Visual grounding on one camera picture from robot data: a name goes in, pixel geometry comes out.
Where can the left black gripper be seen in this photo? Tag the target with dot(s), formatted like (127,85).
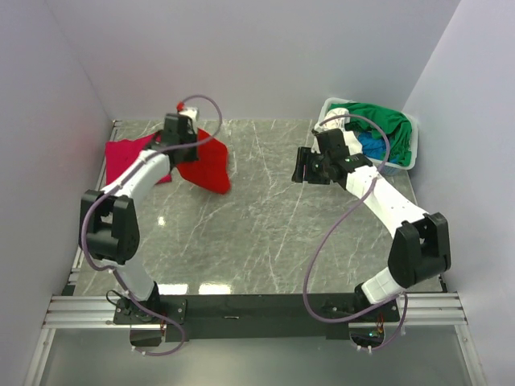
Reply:
(192,155)

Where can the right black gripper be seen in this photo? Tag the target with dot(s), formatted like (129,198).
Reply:
(305,157)

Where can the red t-shirt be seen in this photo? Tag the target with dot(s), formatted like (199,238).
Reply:
(209,170)

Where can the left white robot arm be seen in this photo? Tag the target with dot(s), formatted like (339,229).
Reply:
(109,231)

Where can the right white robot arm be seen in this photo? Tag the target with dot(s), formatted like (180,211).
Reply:
(421,244)

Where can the white t-shirt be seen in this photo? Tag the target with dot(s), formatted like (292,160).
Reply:
(350,138)

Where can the folded magenta t-shirt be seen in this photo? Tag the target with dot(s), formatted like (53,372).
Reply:
(121,154)

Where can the blue t-shirt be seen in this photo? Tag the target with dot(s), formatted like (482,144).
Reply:
(372,147)

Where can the white plastic laundry basket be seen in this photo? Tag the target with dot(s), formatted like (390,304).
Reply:
(389,168)

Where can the green t-shirt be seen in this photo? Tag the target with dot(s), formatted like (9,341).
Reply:
(396,126)

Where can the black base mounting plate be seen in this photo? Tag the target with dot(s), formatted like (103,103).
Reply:
(245,316)

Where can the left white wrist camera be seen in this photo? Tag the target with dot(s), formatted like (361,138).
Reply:
(192,112)

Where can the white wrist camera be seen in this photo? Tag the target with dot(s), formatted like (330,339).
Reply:
(319,127)
(192,112)

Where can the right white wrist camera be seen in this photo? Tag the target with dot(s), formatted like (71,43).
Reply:
(319,127)

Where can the aluminium frame rail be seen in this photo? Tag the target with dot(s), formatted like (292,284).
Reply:
(424,309)

